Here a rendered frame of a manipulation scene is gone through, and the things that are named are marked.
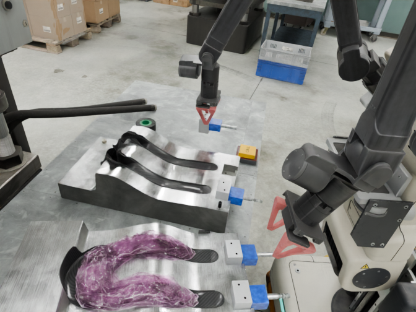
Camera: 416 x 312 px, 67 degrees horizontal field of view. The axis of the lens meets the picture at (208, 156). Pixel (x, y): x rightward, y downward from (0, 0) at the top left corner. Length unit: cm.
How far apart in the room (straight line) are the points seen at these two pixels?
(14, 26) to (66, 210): 71
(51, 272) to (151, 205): 31
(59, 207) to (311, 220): 71
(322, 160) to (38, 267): 59
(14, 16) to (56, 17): 318
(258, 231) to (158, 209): 119
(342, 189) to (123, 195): 59
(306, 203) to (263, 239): 141
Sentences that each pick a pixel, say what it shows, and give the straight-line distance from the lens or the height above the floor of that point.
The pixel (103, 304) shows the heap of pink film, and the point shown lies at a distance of 70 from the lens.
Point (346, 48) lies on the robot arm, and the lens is 91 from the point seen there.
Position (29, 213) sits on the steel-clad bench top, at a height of 80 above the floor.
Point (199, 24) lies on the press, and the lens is 495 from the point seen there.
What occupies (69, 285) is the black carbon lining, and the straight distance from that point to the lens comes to 76.
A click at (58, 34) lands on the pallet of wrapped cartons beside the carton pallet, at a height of 22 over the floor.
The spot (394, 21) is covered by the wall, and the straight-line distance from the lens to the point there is 737.
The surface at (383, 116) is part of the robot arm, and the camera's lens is 50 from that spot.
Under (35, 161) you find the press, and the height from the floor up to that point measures 77.
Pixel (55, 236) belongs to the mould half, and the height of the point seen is 91.
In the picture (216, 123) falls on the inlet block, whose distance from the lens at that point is 109.
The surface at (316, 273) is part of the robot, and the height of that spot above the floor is 28.
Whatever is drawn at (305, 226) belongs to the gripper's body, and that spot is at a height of 108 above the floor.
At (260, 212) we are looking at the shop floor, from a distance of 213.
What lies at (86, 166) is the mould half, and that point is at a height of 86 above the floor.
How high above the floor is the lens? 150
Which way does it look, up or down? 37 degrees down
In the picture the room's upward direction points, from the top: 6 degrees clockwise
